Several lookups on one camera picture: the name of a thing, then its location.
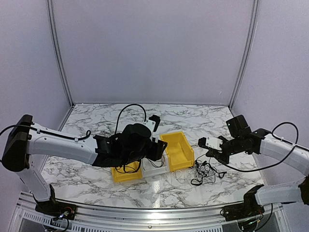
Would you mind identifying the right aluminium corner post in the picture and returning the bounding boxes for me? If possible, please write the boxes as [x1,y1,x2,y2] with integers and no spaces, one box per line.
[228,0,260,110]

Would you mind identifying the aluminium front rail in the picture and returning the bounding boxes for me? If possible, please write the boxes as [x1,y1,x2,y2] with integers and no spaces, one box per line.
[8,201,290,232]

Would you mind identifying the right arm black hose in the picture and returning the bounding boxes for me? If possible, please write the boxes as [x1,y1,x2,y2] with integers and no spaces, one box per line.
[217,122,299,173]

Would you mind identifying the white translucent plastic bin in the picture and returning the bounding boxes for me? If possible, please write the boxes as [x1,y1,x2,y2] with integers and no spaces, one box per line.
[141,156,170,178]

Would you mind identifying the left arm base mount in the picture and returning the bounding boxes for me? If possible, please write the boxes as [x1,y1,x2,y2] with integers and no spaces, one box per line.
[34,185,77,220]

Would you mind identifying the yellow plastic bin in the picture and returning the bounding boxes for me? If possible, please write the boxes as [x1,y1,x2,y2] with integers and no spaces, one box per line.
[160,131,195,172]
[111,161,142,182]

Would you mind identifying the left arm black hose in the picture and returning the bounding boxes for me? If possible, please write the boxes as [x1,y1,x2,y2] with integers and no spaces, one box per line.
[0,103,148,150]

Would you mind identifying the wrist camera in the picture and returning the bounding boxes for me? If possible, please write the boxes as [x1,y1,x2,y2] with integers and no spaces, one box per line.
[143,115,161,133]
[198,137,223,151]

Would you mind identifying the left aluminium corner post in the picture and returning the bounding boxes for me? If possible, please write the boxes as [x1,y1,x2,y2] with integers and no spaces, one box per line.
[46,0,74,108]

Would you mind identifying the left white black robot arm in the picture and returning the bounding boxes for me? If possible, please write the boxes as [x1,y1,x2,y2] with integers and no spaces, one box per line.
[1,115,168,215]

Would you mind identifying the thin black cable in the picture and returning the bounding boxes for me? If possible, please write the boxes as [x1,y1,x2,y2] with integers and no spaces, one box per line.
[115,161,140,174]
[147,157,167,169]

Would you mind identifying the black cable bundle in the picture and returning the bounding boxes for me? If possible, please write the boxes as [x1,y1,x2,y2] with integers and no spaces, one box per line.
[190,158,227,187]

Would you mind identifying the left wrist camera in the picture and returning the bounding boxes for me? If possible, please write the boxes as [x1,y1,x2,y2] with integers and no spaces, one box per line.
[143,115,161,133]

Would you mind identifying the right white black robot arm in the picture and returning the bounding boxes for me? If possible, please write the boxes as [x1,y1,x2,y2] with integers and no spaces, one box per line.
[198,115,309,217]

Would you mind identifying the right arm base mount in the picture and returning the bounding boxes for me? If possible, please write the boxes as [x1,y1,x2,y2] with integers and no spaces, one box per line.
[220,185,265,221]

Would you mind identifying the arm black hose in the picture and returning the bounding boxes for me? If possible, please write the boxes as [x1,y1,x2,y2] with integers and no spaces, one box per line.
[217,122,299,173]
[0,103,148,150]

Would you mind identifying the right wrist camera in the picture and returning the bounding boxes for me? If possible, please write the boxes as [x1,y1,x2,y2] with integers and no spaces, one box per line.
[198,137,223,151]

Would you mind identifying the aluminium corner post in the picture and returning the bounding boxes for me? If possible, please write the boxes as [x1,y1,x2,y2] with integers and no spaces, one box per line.
[228,0,260,110]
[46,0,74,108]

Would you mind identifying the white thin cable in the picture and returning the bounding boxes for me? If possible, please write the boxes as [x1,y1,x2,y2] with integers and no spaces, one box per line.
[171,168,201,182]

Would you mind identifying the right yellow plastic bin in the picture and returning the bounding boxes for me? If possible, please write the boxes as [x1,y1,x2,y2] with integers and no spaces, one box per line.
[160,131,195,172]

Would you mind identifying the left yellow plastic bin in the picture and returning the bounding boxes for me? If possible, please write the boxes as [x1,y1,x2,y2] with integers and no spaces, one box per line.
[111,161,142,182]

